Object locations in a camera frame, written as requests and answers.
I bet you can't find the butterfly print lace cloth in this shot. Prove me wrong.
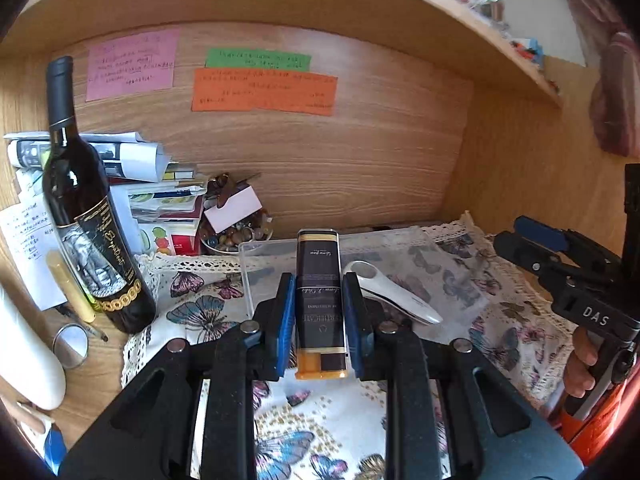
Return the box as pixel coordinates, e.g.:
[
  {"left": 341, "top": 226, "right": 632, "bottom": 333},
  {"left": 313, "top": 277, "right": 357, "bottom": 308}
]
[{"left": 119, "top": 209, "right": 580, "bottom": 480}]

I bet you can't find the yellow glue stick tube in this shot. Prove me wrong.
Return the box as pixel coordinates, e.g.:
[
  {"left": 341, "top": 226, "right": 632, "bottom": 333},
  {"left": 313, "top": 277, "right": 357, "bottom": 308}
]
[{"left": 46, "top": 250, "right": 96, "bottom": 324}]

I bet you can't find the orange paper note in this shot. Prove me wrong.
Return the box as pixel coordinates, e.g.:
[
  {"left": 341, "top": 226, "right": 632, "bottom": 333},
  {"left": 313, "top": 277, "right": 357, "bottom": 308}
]
[{"left": 191, "top": 68, "right": 338, "bottom": 116}]

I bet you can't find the black and amber lighter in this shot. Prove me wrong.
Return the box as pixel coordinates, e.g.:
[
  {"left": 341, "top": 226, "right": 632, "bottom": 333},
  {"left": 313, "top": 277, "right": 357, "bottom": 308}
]
[{"left": 295, "top": 229, "right": 347, "bottom": 380}]

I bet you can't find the wooden shelf board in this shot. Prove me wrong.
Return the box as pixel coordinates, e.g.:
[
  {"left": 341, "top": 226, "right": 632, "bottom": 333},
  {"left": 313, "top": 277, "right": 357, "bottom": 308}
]
[{"left": 1, "top": 0, "right": 560, "bottom": 104}]

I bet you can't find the clear plastic storage box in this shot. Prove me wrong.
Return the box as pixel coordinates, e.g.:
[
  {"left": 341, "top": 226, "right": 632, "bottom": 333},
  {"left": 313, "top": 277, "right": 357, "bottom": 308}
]
[{"left": 240, "top": 226, "right": 489, "bottom": 342}]

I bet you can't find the dark wine bottle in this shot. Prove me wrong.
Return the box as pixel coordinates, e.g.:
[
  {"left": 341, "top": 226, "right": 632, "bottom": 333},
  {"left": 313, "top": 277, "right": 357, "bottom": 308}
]
[{"left": 42, "top": 56, "right": 156, "bottom": 335}]

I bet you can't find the green paper note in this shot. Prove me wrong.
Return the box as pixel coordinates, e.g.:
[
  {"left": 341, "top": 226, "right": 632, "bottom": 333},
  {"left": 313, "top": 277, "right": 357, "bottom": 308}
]
[{"left": 205, "top": 48, "right": 311, "bottom": 72}]

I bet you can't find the white plastic bottle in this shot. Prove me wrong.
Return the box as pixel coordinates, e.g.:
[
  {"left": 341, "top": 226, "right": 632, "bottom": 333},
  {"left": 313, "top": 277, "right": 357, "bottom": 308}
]
[{"left": 1, "top": 289, "right": 66, "bottom": 411}]

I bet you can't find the stack of magazines and papers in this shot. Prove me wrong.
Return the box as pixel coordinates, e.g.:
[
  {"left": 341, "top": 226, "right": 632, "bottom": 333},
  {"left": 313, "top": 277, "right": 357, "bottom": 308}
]
[{"left": 3, "top": 130, "right": 208, "bottom": 256}]

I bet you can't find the brown patterned curtain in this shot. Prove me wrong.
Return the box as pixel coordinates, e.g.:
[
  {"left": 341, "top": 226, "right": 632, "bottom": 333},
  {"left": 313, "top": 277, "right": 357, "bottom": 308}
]
[{"left": 566, "top": 0, "right": 639, "bottom": 158}]

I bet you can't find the white paper card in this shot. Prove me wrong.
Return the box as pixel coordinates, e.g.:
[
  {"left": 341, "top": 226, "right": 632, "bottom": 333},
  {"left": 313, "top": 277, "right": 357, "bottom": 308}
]
[{"left": 204, "top": 186, "right": 262, "bottom": 233}]

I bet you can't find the pink paper note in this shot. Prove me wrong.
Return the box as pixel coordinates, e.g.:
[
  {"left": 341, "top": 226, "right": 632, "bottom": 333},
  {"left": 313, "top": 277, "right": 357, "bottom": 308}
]
[{"left": 86, "top": 28, "right": 180, "bottom": 102}]

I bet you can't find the bowl of small stones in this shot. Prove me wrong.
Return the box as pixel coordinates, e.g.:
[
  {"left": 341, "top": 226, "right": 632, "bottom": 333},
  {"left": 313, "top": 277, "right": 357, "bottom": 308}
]
[{"left": 198, "top": 174, "right": 273, "bottom": 255}]

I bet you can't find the small round mirror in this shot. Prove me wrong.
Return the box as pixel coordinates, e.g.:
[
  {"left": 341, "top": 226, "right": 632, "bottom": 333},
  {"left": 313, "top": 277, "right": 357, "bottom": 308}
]
[{"left": 52, "top": 323, "right": 89, "bottom": 370}]

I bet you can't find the black pen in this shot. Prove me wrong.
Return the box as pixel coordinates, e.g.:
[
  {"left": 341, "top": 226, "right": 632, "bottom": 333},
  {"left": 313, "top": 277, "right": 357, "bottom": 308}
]
[{"left": 55, "top": 304, "right": 108, "bottom": 342}]

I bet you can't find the person's right hand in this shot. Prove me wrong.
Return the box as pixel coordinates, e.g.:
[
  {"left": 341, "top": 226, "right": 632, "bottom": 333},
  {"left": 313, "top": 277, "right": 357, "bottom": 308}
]
[{"left": 563, "top": 327, "right": 598, "bottom": 399}]

